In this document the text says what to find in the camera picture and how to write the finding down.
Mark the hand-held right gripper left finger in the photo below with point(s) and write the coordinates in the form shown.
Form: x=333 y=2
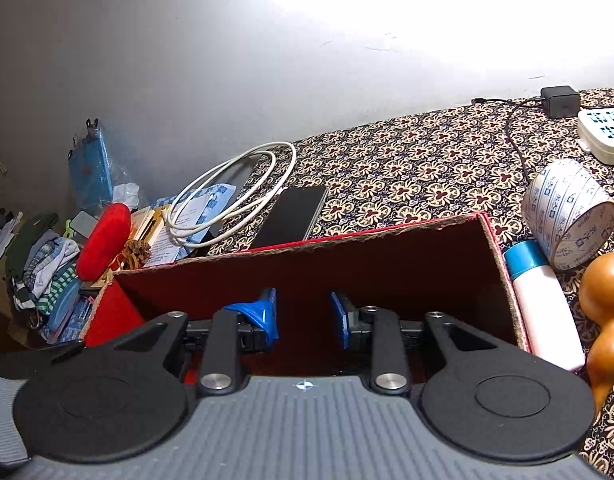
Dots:
x=259 y=317

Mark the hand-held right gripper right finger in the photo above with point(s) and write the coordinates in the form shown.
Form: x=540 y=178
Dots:
x=341 y=320

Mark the red cardboard box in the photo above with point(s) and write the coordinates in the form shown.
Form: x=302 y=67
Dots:
x=337 y=270

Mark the black smartphone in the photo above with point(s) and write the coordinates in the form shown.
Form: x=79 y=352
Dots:
x=292 y=215

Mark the blue and white leaflet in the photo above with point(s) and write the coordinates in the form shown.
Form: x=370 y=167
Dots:
x=207 y=205

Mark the small pine cone decoration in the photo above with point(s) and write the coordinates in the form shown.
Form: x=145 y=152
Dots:
x=139 y=250

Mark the gold gift box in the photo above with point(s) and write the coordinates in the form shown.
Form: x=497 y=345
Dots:
x=147 y=225

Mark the pile of folded clothes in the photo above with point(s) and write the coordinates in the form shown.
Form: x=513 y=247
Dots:
x=42 y=260

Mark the patterned tablecloth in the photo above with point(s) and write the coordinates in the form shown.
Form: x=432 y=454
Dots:
x=412 y=175

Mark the white bottle with blue cap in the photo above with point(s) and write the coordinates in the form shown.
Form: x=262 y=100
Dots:
x=547 y=310

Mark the blue plastic packet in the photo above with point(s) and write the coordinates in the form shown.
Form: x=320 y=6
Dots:
x=92 y=170

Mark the wooden gourd-shaped massager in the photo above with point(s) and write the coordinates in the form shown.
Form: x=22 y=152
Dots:
x=604 y=280

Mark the black charger adapter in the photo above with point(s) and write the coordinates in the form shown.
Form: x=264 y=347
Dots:
x=559 y=102

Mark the white power strip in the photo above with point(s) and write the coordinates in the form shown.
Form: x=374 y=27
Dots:
x=604 y=135

